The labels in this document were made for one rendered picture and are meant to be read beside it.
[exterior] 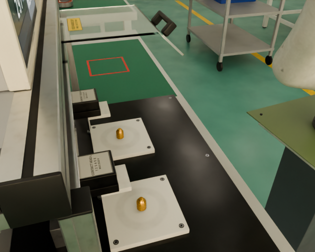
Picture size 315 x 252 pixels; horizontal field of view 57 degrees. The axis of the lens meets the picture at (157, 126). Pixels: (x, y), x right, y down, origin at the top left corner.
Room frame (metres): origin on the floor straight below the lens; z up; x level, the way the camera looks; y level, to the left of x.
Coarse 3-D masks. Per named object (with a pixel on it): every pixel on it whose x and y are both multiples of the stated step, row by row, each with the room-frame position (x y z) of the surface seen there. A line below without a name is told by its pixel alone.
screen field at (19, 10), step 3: (15, 0) 0.33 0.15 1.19; (18, 0) 0.35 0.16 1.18; (21, 0) 0.37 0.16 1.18; (15, 3) 0.32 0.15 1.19; (18, 3) 0.34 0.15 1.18; (21, 3) 0.36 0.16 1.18; (15, 6) 0.32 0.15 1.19; (18, 6) 0.34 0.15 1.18; (21, 6) 0.36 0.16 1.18; (18, 9) 0.33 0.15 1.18; (21, 9) 0.35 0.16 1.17; (18, 12) 0.33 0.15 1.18; (21, 12) 0.35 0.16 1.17; (18, 15) 0.32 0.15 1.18; (18, 18) 0.32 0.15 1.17
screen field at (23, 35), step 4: (28, 16) 0.40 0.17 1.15; (24, 20) 0.35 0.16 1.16; (28, 20) 0.39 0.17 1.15; (24, 24) 0.34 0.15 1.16; (28, 24) 0.38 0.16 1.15; (24, 28) 0.34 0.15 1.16; (20, 32) 0.30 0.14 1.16; (24, 32) 0.33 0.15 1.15; (20, 36) 0.30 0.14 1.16; (24, 36) 0.32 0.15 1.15; (20, 40) 0.29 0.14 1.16; (24, 40) 0.32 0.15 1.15; (20, 44) 0.29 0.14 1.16; (24, 44) 0.31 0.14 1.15
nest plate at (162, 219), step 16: (160, 176) 0.47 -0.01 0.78; (128, 192) 0.42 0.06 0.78; (144, 192) 0.42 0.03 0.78; (160, 192) 0.42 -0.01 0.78; (112, 208) 0.38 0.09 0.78; (128, 208) 0.38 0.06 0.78; (160, 208) 0.38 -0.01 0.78; (176, 208) 0.38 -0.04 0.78; (112, 224) 0.34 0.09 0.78; (128, 224) 0.34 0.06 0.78; (144, 224) 0.34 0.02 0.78; (160, 224) 0.34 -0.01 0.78; (176, 224) 0.34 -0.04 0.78; (112, 240) 0.31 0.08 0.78; (128, 240) 0.31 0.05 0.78; (144, 240) 0.31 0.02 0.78
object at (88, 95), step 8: (80, 96) 0.59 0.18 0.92; (88, 96) 0.59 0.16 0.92; (96, 96) 0.59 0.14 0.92; (80, 104) 0.56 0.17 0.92; (88, 104) 0.57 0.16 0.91; (96, 104) 0.57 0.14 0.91; (104, 104) 0.62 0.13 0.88; (80, 112) 0.56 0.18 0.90; (88, 112) 0.56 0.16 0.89; (96, 112) 0.57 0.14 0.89; (104, 112) 0.58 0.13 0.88
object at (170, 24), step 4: (160, 12) 0.77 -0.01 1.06; (156, 16) 0.77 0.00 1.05; (160, 16) 0.75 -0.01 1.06; (164, 16) 0.73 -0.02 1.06; (152, 20) 0.77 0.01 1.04; (156, 20) 0.77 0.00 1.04; (160, 20) 0.78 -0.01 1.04; (164, 20) 0.72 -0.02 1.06; (168, 20) 0.70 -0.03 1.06; (156, 24) 0.77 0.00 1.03; (168, 24) 0.69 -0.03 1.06; (172, 24) 0.69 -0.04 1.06; (164, 28) 0.69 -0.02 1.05; (168, 28) 0.68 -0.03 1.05; (172, 28) 0.69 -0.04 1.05; (164, 32) 0.68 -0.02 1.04; (168, 32) 0.68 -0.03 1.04
